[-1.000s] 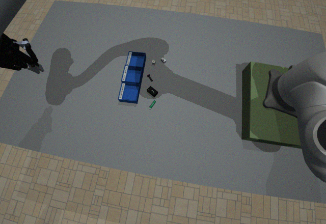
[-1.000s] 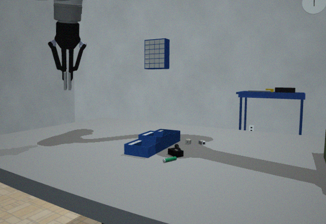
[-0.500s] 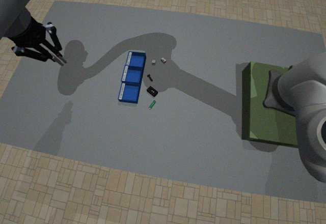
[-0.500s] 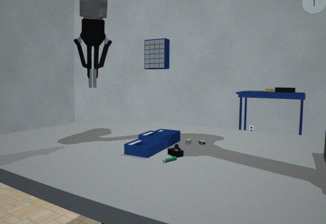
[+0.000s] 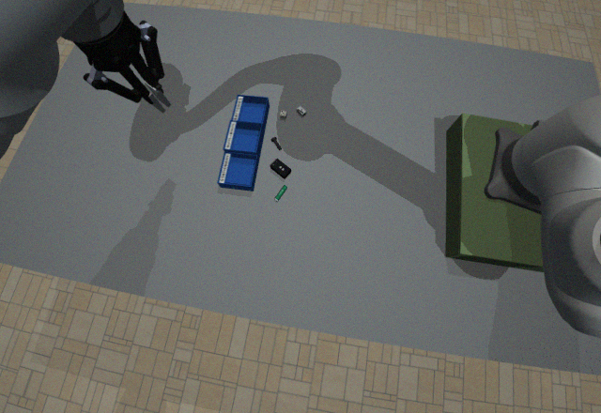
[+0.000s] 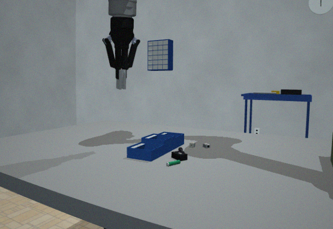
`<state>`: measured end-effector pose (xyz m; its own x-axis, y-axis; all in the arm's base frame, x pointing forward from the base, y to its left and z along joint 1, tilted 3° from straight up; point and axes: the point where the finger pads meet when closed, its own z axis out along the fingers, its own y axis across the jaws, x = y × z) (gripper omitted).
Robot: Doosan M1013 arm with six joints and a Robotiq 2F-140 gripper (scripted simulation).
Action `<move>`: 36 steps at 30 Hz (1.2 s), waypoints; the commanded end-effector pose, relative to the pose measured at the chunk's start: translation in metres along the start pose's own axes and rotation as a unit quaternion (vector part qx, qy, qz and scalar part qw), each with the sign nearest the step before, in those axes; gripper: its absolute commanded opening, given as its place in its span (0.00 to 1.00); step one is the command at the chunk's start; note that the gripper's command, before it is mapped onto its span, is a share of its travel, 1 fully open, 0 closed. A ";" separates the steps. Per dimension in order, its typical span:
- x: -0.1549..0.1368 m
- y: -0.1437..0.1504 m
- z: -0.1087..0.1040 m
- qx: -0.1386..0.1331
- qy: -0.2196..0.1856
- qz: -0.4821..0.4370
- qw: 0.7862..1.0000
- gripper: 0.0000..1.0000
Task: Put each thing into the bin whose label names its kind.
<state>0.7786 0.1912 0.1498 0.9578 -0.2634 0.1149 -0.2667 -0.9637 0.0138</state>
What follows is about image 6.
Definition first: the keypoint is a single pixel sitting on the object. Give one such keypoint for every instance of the green battery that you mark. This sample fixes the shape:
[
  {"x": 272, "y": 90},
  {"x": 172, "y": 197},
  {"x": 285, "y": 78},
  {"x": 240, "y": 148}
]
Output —
[{"x": 173, "y": 163}]

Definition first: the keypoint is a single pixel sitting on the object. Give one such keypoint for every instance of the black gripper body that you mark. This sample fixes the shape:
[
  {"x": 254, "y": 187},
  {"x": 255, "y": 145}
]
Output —
[{"x": 121, "y": 26}]

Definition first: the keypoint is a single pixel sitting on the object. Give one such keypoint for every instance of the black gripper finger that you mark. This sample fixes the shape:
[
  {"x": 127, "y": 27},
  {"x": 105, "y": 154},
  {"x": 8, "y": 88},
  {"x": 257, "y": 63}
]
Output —
[
  {"x": 127, "y": 61},
  {"x": 115, "y": 62}
]

